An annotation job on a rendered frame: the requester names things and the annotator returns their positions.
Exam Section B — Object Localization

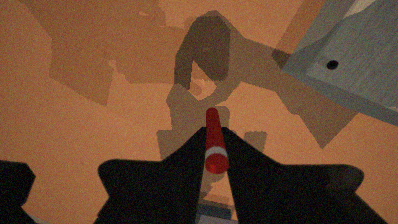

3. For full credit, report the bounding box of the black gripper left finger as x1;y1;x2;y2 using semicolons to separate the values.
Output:
97;127;207;224

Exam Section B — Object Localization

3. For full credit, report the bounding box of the grey square panel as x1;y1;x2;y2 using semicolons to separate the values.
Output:
195;203;239;224

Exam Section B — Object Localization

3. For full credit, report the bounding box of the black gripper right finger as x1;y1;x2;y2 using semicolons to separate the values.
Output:
221;127;364;224

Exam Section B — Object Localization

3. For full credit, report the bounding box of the dark red peg with white band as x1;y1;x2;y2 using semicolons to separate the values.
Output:
205;108;229;174

